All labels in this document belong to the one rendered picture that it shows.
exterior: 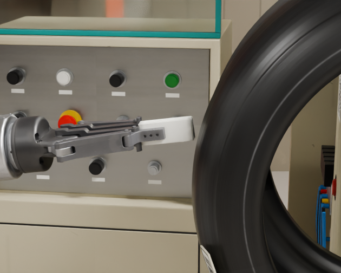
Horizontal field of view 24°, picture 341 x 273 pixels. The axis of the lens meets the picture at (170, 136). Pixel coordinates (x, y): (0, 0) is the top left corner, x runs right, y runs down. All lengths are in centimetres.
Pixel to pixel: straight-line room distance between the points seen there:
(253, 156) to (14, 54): 98
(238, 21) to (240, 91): 396
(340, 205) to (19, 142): 56
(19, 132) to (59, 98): 74
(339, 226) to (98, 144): 51
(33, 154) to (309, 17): 40
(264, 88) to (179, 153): 88
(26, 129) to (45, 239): 81
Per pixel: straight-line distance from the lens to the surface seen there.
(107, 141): 100
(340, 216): 134
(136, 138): 101
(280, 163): 507
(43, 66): 177
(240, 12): 486
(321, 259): 124
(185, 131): 101
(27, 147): 103
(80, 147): 100
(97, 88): 175
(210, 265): 95
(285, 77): 88
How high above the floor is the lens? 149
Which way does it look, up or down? 15 degrees down
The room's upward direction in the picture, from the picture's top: straight up
